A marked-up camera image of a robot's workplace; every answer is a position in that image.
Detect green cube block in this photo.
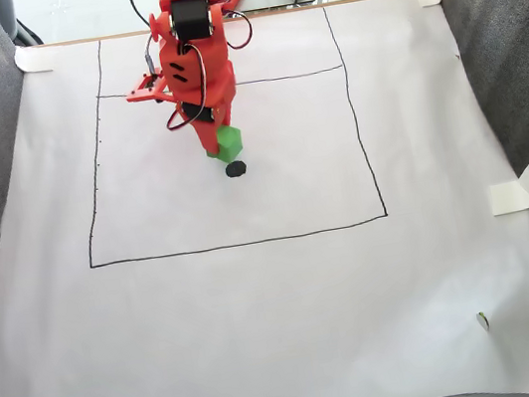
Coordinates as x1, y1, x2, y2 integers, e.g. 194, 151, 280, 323
202, 121, 247, 165

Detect black dot mark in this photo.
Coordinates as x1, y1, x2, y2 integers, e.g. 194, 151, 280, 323
224, 158, 249, 180

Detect white paper sheet black lines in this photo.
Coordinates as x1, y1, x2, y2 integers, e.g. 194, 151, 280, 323
0, 0, 529, 397

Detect orange bracket black camera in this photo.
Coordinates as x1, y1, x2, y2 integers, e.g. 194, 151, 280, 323
121, 67, 176, 109

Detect black camera cable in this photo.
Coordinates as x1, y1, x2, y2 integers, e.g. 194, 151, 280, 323
128, 0, 162, 81

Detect dark post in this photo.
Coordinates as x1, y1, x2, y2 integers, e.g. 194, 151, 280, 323
0, 0, 45, 53

